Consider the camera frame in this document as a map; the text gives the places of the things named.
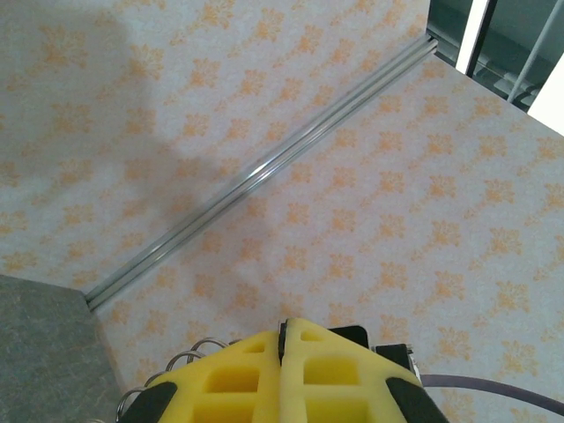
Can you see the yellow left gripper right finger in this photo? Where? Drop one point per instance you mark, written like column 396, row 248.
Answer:
column 343, row 388

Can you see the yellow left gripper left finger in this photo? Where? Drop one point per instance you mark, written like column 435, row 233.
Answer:
column 220, row 388

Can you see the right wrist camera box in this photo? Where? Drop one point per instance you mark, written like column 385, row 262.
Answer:
column 352, row 337

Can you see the aluminium frame post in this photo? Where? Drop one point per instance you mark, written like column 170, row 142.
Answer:
column 264, row 169

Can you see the room window with white frame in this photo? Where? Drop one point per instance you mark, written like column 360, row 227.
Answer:
column 506, row 44

